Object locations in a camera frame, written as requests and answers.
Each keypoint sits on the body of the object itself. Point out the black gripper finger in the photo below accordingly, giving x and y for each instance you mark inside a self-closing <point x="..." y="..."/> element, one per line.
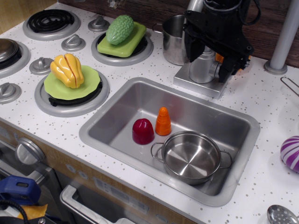
<point x="230" y="66"/>
<point x="196" y="47"/>

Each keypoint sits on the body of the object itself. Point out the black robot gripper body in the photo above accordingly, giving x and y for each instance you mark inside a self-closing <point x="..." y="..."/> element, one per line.
<point x="220" y="23"/>

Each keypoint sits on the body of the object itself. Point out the silver toy faucet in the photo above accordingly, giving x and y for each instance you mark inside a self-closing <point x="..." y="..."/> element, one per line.
<point x="201" y="75"/>

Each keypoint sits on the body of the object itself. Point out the orange toy pumpkin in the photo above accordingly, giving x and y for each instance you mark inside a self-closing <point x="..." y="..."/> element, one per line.
<point x="219" y="58"/>

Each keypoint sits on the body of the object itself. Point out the tall steel pot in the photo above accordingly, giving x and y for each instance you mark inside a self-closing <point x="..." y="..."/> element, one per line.
<point x="172" y="30"/>

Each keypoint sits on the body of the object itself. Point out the grey vertical pole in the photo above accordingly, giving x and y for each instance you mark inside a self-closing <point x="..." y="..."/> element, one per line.
<point x="277" y="64"/>

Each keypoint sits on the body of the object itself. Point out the back right stove burner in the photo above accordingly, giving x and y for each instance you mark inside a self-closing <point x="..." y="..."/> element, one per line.
<point x="142" y="52"/>

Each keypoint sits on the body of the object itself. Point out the stove burner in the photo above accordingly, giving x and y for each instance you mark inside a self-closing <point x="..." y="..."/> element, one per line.
<point x="51" y="24"/>
<point x="142" y="52"/>
<point x="67" y="111"/>
<point x="15" y="63"/>

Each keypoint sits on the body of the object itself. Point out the light green rectangular tray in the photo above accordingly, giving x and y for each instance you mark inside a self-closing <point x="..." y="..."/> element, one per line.
<point x="125" y="48"/>

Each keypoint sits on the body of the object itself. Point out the green toy bitter melon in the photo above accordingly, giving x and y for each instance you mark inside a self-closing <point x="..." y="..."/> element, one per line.
<point x="120" y="29"/>

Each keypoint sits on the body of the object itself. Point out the orange toy carrot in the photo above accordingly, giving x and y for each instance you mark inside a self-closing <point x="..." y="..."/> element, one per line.
<point x="163" y="122"/>

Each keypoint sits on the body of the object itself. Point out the silver stove knob top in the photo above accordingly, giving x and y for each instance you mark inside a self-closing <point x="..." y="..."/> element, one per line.
<point x="99" y="24"/>

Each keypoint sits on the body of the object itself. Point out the silver stove knob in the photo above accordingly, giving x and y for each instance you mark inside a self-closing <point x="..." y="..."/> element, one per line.
<point x="73" y="43"/>
<point x="99" y="24"/>
<point x="9" y="92"/>
<point x="41" y="66"/>

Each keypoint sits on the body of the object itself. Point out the dark red toy pepper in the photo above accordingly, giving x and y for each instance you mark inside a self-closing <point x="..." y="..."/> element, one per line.
<point x="142" y="132"/>

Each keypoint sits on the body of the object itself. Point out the purple white striped ball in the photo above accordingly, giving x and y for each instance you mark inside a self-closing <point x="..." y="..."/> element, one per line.
<point x="289" y="153"/>

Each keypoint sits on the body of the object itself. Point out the silver sink basin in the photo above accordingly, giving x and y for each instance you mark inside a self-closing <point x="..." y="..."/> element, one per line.
<point x="110" y="130"/>

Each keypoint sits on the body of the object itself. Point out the silver stove knob upper middle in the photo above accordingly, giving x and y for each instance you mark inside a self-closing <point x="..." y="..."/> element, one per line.
<point x="73" y="43"/>

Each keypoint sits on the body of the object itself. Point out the front right stove burner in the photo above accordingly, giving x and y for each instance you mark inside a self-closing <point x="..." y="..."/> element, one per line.
<point x="67" y="111"/>

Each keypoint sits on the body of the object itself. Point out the yellow toy starfruit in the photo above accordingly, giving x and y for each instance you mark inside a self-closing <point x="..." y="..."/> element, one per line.
<point x="67" y="68"/>

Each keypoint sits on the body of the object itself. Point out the light green round plate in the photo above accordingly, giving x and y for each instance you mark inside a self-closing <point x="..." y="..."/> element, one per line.
<point x="57" y="89"/>

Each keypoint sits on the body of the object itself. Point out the back left stove burner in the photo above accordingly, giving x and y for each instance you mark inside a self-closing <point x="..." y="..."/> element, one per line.
<point x="51" y="24"/>

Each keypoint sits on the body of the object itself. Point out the steel slotted spoon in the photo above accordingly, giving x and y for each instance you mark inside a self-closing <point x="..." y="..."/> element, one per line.
<point x="278" y="214"/>

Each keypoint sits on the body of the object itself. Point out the silver stove knob lower middle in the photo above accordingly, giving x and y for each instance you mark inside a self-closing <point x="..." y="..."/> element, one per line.
<point x="41" y="66"/>

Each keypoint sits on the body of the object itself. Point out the front left stove burner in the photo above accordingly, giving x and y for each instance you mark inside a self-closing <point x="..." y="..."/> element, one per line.
<point x="15" y="63"/>

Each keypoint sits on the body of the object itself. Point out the steel pot lid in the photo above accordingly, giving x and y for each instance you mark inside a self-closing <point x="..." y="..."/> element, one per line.
<point x="8" y="48"/>

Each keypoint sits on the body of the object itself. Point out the silver stove knob bottom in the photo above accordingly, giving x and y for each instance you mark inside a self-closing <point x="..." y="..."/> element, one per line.
<point x="9" y="92"/>

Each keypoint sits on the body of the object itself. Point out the silver oven dial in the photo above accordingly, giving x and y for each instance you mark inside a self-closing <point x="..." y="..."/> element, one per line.
<point x="28" y="153"/>

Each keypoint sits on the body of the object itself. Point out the blue clamp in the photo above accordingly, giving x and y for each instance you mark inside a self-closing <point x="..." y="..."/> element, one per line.
<point x="24" y="191"/>

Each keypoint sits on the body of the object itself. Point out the wire utensil handle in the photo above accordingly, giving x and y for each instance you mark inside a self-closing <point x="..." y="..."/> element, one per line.
<point x="291" y="85"/>

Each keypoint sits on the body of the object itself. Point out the small steel pot with handles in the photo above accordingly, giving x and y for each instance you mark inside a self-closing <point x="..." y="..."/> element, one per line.
<point x="191" y="157"/>

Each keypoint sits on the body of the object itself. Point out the silver oven door handle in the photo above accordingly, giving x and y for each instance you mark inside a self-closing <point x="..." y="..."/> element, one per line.
<point x="66" y="198"/>

